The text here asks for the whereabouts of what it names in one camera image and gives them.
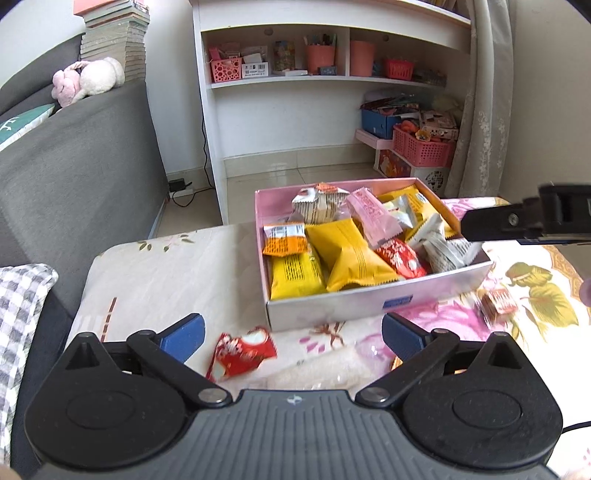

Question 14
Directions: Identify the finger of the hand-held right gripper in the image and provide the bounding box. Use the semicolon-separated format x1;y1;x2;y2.
461;196;548;244

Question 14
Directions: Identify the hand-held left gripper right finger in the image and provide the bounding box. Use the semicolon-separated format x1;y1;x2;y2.
355;313;525;407

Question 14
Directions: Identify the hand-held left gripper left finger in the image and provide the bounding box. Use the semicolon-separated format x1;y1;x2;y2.
67;313;232;408

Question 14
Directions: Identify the pink cardboard box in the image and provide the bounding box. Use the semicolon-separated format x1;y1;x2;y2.
254;178;495;332

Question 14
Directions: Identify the red white snack packet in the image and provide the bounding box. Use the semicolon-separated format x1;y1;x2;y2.
375;237;428;280
205;327;278;381

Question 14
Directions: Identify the silver striped snack packet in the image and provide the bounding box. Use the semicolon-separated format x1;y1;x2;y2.
422;231;483;274

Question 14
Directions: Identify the yellow striped snack packet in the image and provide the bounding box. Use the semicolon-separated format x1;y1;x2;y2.
305;218;400;292

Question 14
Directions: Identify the small red candy wrapper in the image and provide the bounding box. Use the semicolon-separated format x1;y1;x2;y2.
475;288;519;324

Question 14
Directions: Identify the white patterned box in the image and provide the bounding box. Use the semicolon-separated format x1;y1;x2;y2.
416;167;451;197

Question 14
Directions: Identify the yellow printed snack packet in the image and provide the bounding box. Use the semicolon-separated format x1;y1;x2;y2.
269;251;326;301
379;185;458;238

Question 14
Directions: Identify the large pink basket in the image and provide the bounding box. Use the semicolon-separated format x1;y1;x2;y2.
392;126;455;168

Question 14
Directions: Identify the printed cardboard toy box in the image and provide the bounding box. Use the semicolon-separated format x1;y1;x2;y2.
419;113;460;141

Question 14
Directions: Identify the orange printed carton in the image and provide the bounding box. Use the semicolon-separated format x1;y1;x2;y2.
374;148;419;180

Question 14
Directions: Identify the pink snack packet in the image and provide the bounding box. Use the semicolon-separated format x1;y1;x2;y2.
346;187;402;250

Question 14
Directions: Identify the pale patterned curtain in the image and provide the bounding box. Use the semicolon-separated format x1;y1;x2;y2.
445;0;518;199

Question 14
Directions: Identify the orange snack packet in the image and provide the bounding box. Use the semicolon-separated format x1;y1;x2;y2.
263;222;309;257

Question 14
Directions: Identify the pink tray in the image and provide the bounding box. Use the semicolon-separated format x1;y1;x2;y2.
355;129;393;151

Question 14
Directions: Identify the white striped red-topped packet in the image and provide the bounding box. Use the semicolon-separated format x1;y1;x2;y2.
292;183;351;222

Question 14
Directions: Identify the blue storage box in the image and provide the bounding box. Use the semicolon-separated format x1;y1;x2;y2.
361;108;402;140

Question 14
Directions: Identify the grey checkered cloth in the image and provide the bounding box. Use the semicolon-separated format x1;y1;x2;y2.
0;263;60;462

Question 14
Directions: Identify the small red basket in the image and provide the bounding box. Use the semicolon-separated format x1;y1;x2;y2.
384;58;415;80

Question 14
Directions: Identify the grey sofa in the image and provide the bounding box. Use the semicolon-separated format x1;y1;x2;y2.
0;34;169;301

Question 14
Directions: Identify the coral plastic cup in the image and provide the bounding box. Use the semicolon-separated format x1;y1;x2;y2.
349;40;376;78

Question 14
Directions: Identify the white bookshelf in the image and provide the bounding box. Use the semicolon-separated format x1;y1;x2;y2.
189;0;474;227

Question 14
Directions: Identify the coral pen cup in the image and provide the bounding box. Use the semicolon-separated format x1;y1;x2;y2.
305;44;337;75

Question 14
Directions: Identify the teal pillow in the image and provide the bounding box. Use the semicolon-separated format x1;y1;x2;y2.
0;104;56;151

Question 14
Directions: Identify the small pink perforated basket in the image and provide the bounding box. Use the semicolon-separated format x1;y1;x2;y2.
210;58;243;84

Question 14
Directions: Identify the clear candy jar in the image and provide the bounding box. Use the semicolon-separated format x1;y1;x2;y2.
273;41;296;73

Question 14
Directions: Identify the pink white plush toy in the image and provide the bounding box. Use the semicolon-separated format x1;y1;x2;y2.
51;56;126;108

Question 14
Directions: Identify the white labelled box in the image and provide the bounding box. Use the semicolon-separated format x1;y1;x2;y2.
241;53;269;79

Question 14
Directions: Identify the stack of books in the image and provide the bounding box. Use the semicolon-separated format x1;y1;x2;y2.
74;0;151;84

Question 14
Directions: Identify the black power cable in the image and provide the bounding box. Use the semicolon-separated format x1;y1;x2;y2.
172;115;214;208

